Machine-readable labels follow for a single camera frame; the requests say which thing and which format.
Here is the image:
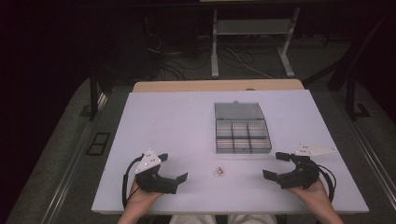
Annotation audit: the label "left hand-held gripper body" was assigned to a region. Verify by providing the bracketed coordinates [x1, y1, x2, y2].
[134, 148, 180, 195]

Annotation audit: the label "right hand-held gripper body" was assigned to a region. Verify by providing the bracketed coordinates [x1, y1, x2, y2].
[276, 142, 338, 190]

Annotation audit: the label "person's left hand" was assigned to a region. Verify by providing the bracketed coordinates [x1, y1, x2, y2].
[128, 179, 164, 209]

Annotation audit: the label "person's right hand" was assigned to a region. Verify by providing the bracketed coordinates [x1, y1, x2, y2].
[287, 177, 332, 203]

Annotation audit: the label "clear plastic compartment box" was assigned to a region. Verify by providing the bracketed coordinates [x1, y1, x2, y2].
[214, 100, 273, 155]

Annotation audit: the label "person's legs in light trousers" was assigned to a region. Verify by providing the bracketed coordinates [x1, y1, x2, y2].
[168, 214, 278, 224]

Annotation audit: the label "black metal stand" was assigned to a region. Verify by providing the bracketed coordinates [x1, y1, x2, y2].
[345, 73, 372, 121]

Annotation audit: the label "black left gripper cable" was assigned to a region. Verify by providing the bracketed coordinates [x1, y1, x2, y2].
[121, 154, 145, 210]

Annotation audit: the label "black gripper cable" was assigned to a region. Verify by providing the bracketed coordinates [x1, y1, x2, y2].
[121, 154, 145, 210]
[317, 163, 338, 203]

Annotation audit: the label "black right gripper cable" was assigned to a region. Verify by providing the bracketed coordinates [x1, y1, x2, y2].
[317, 163, 338, 203]

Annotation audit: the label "black floor frame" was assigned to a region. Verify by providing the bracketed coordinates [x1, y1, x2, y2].
[85, 132, 112, 157]

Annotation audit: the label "tangle of black floor cables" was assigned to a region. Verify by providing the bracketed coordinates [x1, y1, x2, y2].
[143, 15, 213, 81]

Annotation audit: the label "white floor cable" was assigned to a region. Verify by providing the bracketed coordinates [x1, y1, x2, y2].
[223, 46, 275, 80]

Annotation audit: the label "white metal desk frame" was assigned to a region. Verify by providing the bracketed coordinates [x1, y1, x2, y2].
[210, 7, 302, 79]

